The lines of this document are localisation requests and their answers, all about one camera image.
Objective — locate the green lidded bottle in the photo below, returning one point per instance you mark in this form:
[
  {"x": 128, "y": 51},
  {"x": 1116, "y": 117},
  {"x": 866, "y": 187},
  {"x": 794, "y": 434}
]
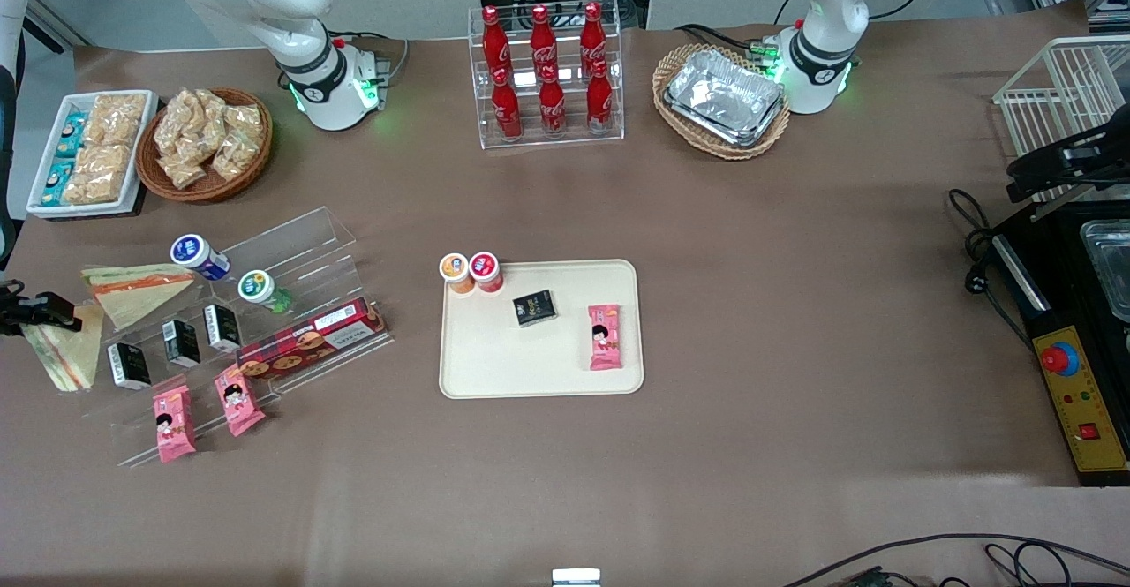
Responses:
[{"x": 259, "y": 287}]

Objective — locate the black machine lever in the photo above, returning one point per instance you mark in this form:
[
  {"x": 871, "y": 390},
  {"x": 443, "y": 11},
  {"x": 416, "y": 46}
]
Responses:
[{"x": 1059, "y": 163}]

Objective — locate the triangle sandwich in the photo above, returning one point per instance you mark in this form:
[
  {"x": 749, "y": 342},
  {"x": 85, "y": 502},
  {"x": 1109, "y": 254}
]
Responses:
[
  {"x": 141, "y": 291},
  {"x": 71, "y": 362}
]

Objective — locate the teal snack packet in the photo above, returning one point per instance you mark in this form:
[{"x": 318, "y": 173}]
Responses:
[
  {"x": 71, "y": 134},
  {"x": 57, "y": 184}
]

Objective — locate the blue lidded white bottle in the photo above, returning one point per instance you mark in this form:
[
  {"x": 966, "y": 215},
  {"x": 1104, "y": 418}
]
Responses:
[{"x": 196, "y": 253}]

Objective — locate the red plaid cookie box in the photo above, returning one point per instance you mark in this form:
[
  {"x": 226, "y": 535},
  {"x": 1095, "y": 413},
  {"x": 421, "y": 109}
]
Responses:
[{"x": 309, "y": 340}]

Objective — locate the beige plastic tray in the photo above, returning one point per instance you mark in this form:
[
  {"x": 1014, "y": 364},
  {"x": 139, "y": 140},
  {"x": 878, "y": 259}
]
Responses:
[{"x": 538, "y": 366}]

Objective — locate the brown round wicker basket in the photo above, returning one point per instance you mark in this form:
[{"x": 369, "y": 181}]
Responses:
[{"x": 212, "y": 188}]

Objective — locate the white rectangular bin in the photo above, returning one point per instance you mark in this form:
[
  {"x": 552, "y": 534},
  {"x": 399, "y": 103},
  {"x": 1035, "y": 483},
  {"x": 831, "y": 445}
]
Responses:
[{"x": 42, "y": 190}]

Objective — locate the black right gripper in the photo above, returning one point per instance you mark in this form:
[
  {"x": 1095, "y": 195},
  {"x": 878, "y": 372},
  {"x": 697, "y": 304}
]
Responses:
[{"x": 33, "y": 312}]

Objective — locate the red cola bottle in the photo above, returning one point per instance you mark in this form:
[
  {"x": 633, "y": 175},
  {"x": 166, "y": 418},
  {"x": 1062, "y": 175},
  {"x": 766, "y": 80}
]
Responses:
[
  {"x": 495, "y": 40},
  {"x": 599, "y": 101},
  {"x": 553, "y": 106},
  {"x": 507, "y": 110},
  {"x": 543, "y": 40},
  {"x": 592, "y": 35}
]

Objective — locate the black sealing machine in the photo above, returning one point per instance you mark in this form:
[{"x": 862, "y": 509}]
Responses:
[{"x": 1059, "y": 252}]

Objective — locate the clear acrylic stepped stand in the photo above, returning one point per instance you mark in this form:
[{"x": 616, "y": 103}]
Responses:
[{"x": 300, "y": 243}]

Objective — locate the clear acrylic bottle rack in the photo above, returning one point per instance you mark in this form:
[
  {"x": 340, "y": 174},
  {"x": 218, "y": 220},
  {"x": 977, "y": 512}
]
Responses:
[{"x": 547, "y": 141}]

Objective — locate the black snack packet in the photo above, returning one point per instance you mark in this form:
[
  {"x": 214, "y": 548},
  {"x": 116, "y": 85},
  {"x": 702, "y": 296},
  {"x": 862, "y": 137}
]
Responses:
[
  {"x": 130, "y": 366},
  {"x": 222, "y": 328},
  {"x": 535, "y": 308},
  {"x": 181, "y": 343}
]

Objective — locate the beige rice cracker pack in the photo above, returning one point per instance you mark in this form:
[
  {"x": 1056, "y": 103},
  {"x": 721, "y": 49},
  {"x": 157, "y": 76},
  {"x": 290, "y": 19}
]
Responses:
[
  {"x": 99, "y": 174},
  {"x": 116, "y": 119}
]

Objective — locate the small white device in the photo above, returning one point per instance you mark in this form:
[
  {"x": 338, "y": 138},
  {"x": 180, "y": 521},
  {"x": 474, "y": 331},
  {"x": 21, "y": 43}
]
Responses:
[{"x": 576, "y": 578}]

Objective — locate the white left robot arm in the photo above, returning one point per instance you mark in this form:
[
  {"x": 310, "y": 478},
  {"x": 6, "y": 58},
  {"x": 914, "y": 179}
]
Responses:
[{"x": 834, "y": 4}]

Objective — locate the clear bag of crackers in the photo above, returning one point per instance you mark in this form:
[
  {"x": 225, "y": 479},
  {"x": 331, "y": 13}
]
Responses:
[
  {"x": 247, "y": 121},
  {"x": 184, "y": 170},
  {"x": 214, "y": 109},
  {"x": 185, "y": 115},
  {"x": 234, "y": 156}
]

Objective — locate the pink wafer packet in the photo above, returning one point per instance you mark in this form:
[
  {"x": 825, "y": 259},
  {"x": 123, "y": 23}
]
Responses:
[
  {"x": 174, "y": 424},
  {"x": 605, "y": 340},
  {"x": 238, "y": 400}
]

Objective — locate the light oval wicker basket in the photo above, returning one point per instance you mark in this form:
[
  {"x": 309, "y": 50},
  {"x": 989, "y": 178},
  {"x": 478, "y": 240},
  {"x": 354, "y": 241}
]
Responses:
[{"x": 680, "y": 132}]

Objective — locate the orange lidded snack cup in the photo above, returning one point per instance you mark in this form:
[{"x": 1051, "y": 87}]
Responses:
[{"x": 455, "y": 267}]

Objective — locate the aluminium foil tray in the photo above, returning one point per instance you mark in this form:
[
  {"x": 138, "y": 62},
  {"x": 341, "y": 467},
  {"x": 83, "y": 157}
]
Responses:
[{"x": 724, "y": 93}]

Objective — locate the red emergency stop button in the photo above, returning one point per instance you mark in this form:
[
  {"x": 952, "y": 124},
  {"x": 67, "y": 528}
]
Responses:
[{"x": 1058, "y": 359}]

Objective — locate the red lidded snack cup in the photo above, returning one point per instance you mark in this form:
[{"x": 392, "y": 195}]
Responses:
[{"x": 485, "y": 267}]

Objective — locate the clear metal-rimmed container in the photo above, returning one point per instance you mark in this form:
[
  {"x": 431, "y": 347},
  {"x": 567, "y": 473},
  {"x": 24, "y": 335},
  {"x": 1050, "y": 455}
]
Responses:
[{"x": 1112, "y": 260}]

